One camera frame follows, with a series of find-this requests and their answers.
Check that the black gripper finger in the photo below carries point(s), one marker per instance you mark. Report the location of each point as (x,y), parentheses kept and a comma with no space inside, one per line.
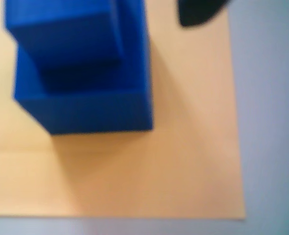
(198,11)

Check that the small blue cube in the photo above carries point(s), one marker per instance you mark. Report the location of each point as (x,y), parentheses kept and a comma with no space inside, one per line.
(68,36)

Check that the medium blue cube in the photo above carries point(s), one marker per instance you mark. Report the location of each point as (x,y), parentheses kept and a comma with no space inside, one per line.
(98,112)

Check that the orange paper square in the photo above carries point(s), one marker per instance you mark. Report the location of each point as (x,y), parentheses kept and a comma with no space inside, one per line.
(159,159)

